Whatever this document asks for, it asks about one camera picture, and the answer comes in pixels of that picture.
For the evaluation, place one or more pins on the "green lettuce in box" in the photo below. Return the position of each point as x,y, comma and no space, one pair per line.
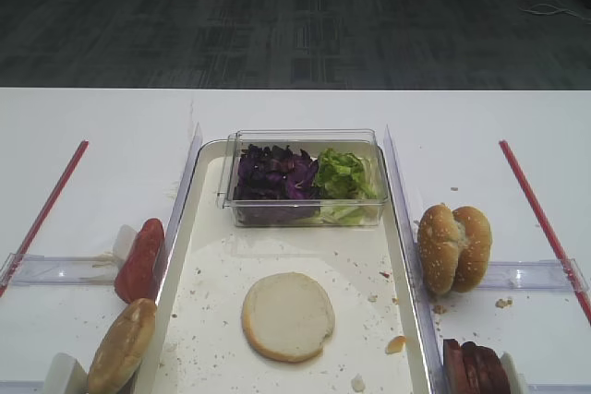
342,175

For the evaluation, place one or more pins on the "tomato slice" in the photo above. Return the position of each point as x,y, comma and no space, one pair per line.
136,278

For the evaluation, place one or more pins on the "bread scrap on tray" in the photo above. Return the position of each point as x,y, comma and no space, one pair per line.
395,345

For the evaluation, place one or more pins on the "meat patty slices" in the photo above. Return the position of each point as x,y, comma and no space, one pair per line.
473,369

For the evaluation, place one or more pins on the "clear plastic salad box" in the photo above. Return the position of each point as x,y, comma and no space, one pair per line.
361,142

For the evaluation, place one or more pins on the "purple cabbage shreds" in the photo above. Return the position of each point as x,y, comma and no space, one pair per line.
275,173

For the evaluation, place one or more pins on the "right clear vertical divider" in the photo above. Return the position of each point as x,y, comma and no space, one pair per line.
427,342

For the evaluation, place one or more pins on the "clear vertical divider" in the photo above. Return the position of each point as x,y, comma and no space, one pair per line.
427,342
164,258

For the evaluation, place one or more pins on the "left clear vertical divider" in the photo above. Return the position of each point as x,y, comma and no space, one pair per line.
164,258

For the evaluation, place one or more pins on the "bottom bun half on tray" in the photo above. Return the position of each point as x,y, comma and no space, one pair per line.
287,317

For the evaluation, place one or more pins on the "sesame bun inner right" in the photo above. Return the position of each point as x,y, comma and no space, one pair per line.
438,245

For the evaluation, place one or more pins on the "sesame bun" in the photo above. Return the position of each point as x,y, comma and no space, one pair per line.
476,242
438,245

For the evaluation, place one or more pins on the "white holder block upper left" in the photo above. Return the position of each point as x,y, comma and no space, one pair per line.
123,243

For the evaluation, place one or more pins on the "white holder block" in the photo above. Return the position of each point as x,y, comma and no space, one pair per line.
65,376
123,243
517,382

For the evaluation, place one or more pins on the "sesame bun outer right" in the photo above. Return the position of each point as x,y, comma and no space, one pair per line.
476,242

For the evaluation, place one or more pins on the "right red tape strip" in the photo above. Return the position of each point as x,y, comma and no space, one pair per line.
545,223

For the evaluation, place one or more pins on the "red tape strip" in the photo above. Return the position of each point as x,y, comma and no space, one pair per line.
46,214
545,223

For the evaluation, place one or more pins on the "brown bun top left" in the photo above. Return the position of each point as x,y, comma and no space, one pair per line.
122,348

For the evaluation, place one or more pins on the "white holder block lower right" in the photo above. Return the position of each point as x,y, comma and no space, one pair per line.
517,382

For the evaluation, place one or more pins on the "white holder block lower left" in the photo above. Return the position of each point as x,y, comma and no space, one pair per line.
65,376

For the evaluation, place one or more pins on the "left red tape strip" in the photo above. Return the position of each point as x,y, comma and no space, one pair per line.
46,214

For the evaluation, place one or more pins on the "clear rail upper right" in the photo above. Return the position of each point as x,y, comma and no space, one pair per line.
561,276

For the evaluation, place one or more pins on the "clear rail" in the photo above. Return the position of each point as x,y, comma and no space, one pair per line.
561,276
26,270

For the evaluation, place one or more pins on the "clear rail upper left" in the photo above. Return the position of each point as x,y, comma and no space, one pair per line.
26,270

